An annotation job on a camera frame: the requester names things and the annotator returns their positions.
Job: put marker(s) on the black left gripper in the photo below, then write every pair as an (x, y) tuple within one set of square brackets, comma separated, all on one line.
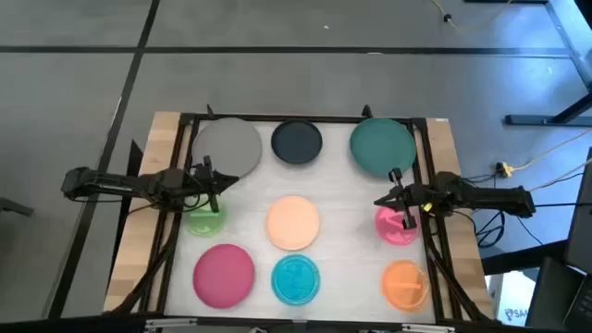
[(201, 180)]

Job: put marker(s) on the silver metal bracket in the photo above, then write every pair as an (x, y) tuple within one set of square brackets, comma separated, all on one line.
[(427, 328), (171, 324)]

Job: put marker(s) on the dark navy plastic plate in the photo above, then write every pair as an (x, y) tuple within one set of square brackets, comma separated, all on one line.
[(296, 141)]

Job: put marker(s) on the black monitor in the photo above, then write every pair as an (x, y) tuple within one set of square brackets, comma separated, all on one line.
[(583, 217)]

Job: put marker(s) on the clear pink plastic plate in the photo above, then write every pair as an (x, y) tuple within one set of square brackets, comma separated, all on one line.
[(393, 233)]

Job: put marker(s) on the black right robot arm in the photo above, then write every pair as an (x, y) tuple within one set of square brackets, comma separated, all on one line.
[(485, 196)]

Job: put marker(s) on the peach plastic plate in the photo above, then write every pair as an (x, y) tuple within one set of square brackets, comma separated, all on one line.
[(292, 223)]

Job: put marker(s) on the dark furniture foot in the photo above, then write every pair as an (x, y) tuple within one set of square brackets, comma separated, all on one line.
[(16, 206)]

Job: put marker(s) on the black metal table frame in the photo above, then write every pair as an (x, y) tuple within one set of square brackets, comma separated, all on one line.
[(333, 118)]

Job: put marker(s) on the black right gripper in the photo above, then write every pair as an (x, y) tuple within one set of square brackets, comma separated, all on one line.
[(409, 196)]

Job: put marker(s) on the black desk leg frame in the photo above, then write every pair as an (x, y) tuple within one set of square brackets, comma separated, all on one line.
[(571, 46)]

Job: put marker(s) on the large teal plastic plate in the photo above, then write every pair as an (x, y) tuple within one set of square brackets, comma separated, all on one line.
[(379, 143)]

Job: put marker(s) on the white printed box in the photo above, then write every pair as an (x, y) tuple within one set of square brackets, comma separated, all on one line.
[(509, 300)]

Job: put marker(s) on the yellow power plug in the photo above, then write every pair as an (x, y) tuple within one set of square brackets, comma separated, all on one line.
[(505, 169)]

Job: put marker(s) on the clear cyan plastic plate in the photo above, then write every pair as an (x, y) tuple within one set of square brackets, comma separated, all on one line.
[(295, 279)]

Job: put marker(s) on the clear green plastic plate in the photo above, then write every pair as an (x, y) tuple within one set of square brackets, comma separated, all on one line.
[(199, 224)]

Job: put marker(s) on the large magenta plastic plate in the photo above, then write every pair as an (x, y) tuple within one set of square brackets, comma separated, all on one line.
[(223, 276)]

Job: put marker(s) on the large grey plastic plate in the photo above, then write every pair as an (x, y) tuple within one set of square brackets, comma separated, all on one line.
[(231, 139)]

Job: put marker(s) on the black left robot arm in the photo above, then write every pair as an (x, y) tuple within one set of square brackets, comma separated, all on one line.
[(115, 182)]

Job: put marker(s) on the black furniture base bar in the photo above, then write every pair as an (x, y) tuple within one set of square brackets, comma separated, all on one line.
[(522, 259)]

